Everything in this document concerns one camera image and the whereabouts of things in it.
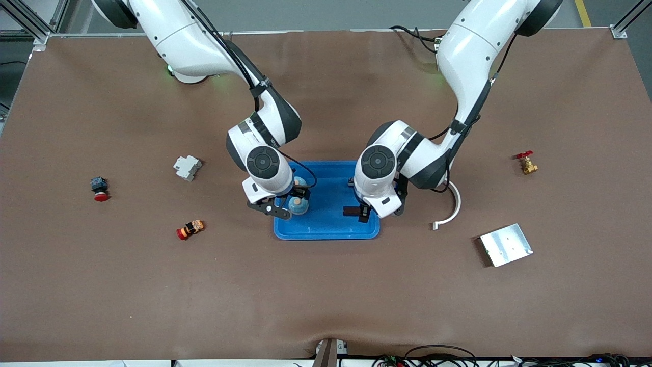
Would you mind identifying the blue plastic tray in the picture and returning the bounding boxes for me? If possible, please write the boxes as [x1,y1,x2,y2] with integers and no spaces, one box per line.
[274,161,381,241]

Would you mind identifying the red emergency stop orange base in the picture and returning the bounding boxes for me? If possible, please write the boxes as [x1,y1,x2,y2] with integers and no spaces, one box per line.
[176,220,205,241]

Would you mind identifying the white circuit breaker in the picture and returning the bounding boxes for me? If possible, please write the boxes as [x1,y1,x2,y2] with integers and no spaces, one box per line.
[173,155,203,182]

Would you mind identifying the silver metal plate module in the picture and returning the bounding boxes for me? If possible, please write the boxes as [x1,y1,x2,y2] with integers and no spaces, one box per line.
[479,223,534,268]

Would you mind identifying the red push button blue base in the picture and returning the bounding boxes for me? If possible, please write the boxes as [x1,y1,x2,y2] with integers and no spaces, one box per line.
[90,176,110,202]

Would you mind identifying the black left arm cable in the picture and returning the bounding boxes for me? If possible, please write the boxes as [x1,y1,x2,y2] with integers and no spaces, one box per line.
[428,31,515,194]

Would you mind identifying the white curved plastic bracket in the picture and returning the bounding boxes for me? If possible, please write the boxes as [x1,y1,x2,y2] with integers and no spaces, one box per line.
[433,181,462,231]

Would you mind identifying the metal bracket with dark post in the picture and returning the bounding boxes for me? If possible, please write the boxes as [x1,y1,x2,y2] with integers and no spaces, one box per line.
[313,337,349,367]

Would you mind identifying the black looped cable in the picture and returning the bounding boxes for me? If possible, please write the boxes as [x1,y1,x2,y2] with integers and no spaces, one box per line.
[405,345,478,367]

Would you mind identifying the brass valve red handle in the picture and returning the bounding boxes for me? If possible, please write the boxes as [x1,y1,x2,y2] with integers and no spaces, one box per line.
[515,151,539,175]

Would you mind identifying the black left base cables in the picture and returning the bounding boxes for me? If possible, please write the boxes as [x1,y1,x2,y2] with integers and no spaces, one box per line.
[390,24,444,51]

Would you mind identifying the cable bundle coloured connectors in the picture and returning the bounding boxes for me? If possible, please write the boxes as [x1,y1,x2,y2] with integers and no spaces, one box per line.
[509,353,652,367]

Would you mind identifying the aluminium frame profile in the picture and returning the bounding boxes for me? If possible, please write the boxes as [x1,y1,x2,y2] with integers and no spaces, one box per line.
[611,0,652,39]
[0,0,69,51]

